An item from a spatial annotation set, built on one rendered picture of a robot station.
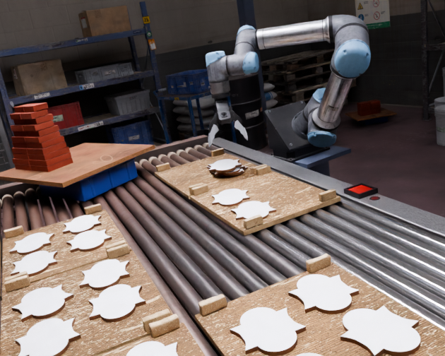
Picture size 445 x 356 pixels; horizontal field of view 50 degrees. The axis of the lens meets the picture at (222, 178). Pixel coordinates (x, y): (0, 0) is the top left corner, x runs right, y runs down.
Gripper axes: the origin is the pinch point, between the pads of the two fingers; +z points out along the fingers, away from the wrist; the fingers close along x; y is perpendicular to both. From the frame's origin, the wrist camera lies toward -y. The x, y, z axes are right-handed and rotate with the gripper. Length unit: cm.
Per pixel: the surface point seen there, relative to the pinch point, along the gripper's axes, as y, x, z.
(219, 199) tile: -29.3, 8.1, 10.9
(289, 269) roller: -78, -4, 14
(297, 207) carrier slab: -46.0, -14.6, 11.7
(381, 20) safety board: 499, -274, -16
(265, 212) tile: -47.4, -4.5, 10.9
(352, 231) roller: -64, -25, 14
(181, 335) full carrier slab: -99, 22, 12
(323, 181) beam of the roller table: -22.4, -29.8, 13.7
